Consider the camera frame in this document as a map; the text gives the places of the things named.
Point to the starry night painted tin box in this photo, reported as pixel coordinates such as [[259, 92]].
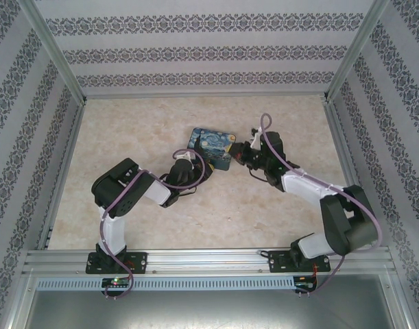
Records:
[[211, 145]]

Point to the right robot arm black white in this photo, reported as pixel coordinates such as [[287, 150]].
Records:
[[339, 219]]

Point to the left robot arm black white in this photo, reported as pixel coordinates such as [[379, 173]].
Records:
[[118, 192]]

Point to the left controller circuit board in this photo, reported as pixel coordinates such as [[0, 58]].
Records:
[[116, 282]]

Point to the controller circuit board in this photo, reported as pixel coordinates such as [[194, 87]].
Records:
[[305, 285], [116, 282]]

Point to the right controller circuit board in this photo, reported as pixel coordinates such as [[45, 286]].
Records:
[[305, 285]]

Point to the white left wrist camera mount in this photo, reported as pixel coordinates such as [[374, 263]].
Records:
[[184, 156]]

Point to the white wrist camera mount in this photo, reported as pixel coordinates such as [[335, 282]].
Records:
[[255, 137], [184, 156]]

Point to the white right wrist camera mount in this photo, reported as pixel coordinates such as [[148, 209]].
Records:
[[255, 137]]

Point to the aluminium side rail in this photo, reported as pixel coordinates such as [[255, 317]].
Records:
[[343, 144], [61, 171]]

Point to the aluminium mounting rail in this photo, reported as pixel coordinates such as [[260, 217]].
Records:
[[209, 261]]

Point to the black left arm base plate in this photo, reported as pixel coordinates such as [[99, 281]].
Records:
[[137, 262]]

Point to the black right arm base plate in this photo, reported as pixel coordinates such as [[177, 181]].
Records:
[[281, 262]]

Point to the aluminium frame post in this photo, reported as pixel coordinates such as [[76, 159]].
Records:
[[55, 51], [358, 51]]

